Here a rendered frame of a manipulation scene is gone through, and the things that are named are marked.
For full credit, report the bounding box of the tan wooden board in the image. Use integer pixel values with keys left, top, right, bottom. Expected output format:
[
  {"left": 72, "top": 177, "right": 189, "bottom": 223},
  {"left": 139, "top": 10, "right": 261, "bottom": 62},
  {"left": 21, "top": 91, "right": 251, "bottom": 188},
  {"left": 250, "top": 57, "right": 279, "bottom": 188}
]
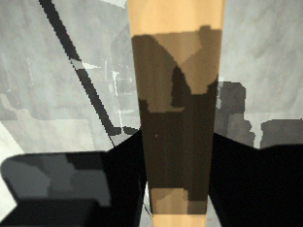
[{"left": 127, "top": 0, "right": 226, "bottom": 227}]

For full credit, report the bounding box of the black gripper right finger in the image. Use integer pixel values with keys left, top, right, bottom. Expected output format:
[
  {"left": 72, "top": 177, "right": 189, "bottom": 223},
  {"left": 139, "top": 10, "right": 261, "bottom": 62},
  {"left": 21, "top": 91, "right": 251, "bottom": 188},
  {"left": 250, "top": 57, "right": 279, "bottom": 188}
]
[{"left": 208, "top": 133, "right": 303, "bottom": 227}]

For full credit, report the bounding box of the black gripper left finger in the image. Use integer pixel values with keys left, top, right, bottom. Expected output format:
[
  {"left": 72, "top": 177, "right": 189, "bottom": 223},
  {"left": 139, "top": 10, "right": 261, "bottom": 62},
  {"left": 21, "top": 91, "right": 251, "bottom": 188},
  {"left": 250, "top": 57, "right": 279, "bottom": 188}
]
[{"left": 0, "top": 130, "right": 147, "bottom": 227}]

